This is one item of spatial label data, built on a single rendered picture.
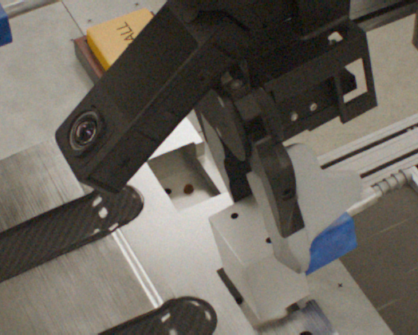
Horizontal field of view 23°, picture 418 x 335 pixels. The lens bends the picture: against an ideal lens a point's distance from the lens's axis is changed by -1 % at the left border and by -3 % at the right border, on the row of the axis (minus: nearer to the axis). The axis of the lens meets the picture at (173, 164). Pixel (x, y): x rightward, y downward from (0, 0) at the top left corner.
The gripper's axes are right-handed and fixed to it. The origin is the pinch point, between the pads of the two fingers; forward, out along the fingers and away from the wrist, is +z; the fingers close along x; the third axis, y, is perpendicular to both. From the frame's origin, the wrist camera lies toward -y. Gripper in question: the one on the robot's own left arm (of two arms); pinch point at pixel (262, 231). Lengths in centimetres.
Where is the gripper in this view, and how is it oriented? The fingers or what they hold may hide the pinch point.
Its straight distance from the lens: 64.5
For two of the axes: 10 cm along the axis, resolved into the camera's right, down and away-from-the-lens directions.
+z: 2.4, 6.9, 6.9
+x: -4.2, -5.7, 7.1
